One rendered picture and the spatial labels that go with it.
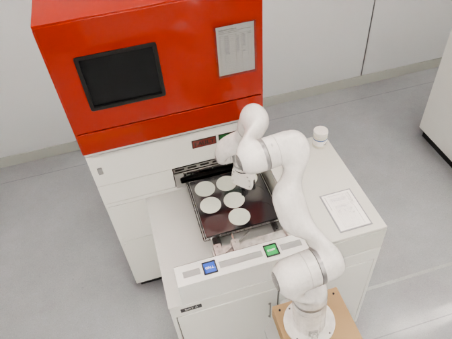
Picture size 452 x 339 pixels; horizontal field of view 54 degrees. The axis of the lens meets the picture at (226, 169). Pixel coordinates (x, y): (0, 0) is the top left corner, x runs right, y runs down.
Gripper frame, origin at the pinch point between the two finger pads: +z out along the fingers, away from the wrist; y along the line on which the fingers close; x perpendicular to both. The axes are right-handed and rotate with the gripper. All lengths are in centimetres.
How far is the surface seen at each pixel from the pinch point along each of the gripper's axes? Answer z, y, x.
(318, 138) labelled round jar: -3.7, 15.7, 44.1
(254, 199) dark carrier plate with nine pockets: 10.2, 1.7, 5.4
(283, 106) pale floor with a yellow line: 98, -69, 179
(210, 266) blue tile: 4.1, 6.5, -38.0
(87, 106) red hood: -47, -53, -27
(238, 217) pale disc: 10.2, 0.7, -7.6
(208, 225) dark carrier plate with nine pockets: 10.3, -8.6, -17.9
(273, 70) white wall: 61, -78, 177
